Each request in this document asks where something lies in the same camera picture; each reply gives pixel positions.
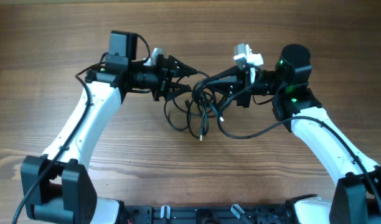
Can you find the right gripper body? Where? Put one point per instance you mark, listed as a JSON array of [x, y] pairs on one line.
[[268, 84]]

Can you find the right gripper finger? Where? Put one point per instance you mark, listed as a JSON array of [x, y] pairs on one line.
[[227, 84], [227, 73]]

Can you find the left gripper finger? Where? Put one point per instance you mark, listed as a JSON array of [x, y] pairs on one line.
[[177, 89], [180, 69]]

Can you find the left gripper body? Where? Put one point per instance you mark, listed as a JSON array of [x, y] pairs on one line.
[[154, 77]]

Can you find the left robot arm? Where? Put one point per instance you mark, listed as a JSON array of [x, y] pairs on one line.
[[56, 185]]

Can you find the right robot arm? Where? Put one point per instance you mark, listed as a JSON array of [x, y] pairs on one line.
[[357, 178]]

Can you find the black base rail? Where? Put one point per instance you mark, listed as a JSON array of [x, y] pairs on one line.
[[271, 213]]

